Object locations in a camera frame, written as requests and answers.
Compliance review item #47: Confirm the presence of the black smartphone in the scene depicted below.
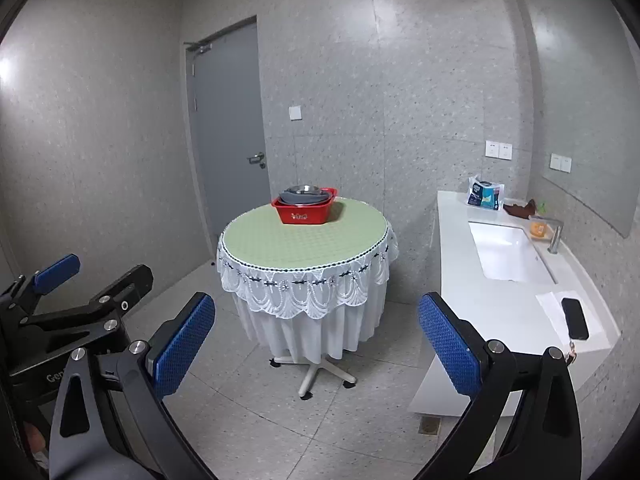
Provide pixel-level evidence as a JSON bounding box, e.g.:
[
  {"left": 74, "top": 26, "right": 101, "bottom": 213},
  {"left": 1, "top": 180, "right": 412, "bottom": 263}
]
[{"left": 561, "top": 297, "right": 590, "bottom": 340}]

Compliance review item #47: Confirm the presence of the white counter with sink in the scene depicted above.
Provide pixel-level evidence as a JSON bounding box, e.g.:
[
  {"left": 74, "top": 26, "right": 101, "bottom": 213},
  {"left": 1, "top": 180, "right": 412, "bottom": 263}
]
[{"left": 431, "top": 191, "right": 620, "bottom": 389}]

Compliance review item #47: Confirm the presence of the metal faucet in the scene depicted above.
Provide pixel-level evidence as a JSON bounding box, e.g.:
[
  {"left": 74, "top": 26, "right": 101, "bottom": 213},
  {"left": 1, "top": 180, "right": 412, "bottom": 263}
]
[{"left": 529, "top": 214, "right": 564, "bottom": 255}]

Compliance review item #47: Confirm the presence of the white table base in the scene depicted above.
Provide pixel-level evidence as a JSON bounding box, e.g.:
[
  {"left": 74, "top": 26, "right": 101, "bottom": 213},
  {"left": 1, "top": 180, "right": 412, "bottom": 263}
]
[{"left": 269, "top": 356, "right": 358, "bottom": 401}]

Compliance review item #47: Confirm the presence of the orange sponge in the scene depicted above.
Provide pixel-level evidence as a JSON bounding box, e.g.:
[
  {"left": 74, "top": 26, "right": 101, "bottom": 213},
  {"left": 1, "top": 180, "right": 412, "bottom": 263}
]
[{"left": 529, "top": 220, "right": 547, "bottom": 238}]

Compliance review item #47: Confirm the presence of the brown cloth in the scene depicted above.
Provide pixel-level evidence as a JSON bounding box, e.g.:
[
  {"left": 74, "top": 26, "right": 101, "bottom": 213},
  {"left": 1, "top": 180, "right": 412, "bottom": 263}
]
[{"left": 503, "top": 200, "right": 537, "bottom": 220}]

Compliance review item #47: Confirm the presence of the blue plastic plate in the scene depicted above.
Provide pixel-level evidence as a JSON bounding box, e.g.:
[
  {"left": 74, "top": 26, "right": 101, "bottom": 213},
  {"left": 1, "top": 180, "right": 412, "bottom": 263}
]
[{"left": 278, "top": 188, "right": 331, "bottom": 206}]

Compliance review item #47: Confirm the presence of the large steel bowl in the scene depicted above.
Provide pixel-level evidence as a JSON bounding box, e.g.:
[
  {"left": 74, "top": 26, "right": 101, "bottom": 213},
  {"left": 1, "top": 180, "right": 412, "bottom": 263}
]
[{"left": 283, "top": 184, "right": 324, "bottom": 196}]

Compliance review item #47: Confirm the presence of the red plastic basin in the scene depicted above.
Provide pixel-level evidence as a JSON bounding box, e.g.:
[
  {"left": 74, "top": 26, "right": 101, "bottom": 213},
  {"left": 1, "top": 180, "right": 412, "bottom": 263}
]
[{"left": 271, "top": 188, "right": 337, "bottom": 226}]

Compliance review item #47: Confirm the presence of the blue tissue pack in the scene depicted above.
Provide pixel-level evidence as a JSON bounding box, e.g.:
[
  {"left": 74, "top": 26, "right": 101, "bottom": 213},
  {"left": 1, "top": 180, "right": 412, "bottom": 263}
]
[{"left": 466, "top": 176, "right": 504, "bottom": 210}]

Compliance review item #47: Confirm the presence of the green round tablecloth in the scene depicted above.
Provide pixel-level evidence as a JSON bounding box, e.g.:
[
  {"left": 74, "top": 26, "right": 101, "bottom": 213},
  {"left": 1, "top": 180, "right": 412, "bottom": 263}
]
[{"left": 219, "top": 197, "right": 388, "bottom": 270}]

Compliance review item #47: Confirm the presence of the grey door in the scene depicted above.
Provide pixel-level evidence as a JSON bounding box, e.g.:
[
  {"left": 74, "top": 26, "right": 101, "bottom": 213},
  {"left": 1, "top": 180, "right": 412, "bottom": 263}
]
[{"left": 184, "top": 16, "right": 270, "bottom": 245}]

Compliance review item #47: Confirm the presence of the metal door handle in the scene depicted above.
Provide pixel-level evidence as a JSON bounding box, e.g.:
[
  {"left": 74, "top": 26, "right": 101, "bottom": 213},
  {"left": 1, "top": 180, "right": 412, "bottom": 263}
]
[{"left": 247, "top": 152, "right": 267, "bottom": 169}]

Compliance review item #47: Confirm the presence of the white wall switch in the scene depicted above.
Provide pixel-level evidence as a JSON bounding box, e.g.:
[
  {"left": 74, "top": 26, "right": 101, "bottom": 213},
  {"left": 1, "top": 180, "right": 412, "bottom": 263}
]
[{"left": 288, "top": 105, "right": 303, "bottom": 122}]

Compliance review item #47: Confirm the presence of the white double wall socket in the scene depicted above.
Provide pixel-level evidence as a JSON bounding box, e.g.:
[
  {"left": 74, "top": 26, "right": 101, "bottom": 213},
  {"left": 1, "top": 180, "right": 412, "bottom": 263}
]
[{"left": 485, "top": 140, "right": 513, "bottom": 160}]

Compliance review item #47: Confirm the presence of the wall mirror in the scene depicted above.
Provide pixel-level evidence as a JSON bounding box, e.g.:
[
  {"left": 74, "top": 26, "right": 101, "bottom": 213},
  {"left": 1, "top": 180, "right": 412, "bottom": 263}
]
[{"left": 522, "top": 0, "right": 639, "bottom": 236}]

